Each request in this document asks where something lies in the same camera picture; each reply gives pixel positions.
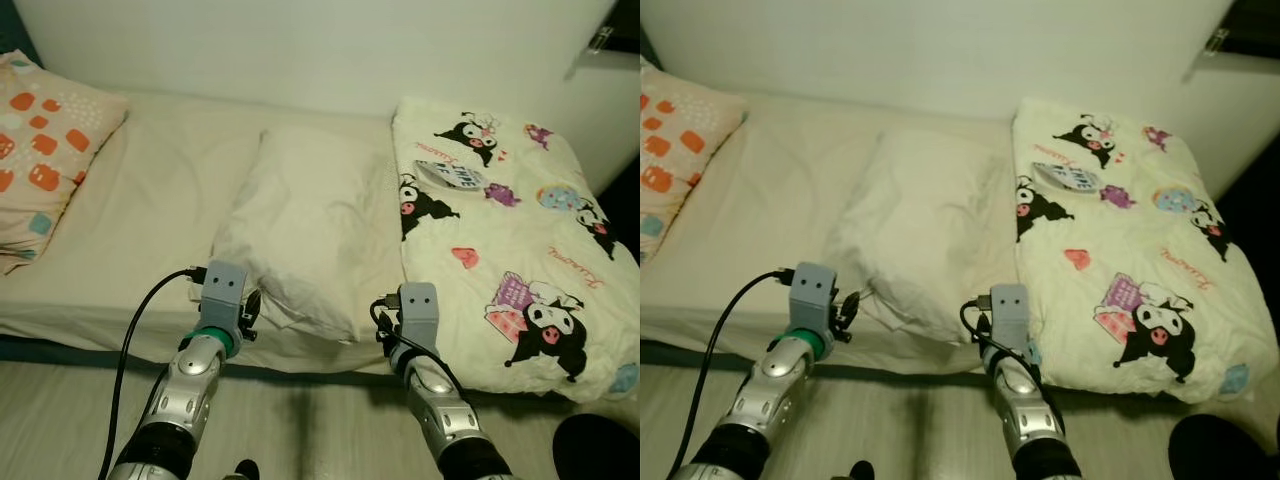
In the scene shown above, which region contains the plain cream white pillow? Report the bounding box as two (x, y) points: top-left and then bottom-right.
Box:
(825, 128), (1021, 344)
(212, 125), (403, 344)

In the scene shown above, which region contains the pink pillow with orange patches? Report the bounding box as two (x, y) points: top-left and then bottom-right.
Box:
(0, 50), (129, 276)
(640, 58), (749, 263)

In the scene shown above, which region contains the bed with cream sheet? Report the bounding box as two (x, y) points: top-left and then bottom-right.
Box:
(640, 88), (1226, 376)
(0, 88), (601, 373)

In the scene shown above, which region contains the cartoon print cream comforter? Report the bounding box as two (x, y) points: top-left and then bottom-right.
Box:
(390, 95), (641, 404)
(1010, 95), (1280, 404)

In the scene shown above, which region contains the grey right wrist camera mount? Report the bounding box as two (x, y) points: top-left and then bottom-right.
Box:
(988, 283), (1031, 351)
(398, 283), (441, 351)

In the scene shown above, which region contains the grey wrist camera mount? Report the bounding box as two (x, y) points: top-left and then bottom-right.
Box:
(988, 283), (1031, 351)
(788, 263), (837, 336)
(398, 283), (441, 351)
(200, 262), (249, 331)

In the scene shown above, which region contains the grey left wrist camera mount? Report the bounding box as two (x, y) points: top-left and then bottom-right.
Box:
(788, 263), (837, 336)
(200, 262), (249, 331)

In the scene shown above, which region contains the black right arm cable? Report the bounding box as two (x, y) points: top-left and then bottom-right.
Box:
(960, 298), (1051, 396)
(370, 295), (466, 396)

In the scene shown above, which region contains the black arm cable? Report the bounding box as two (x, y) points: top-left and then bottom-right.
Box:
(97, 265), (208, 480)
(370, 295), (466, 396)
(960, 298), (1051, 396)
(668, 267), (796, 480)

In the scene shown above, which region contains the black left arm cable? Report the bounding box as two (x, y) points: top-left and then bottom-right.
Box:
(97, 265), (208, 480)
(668, 267), (796, 480)

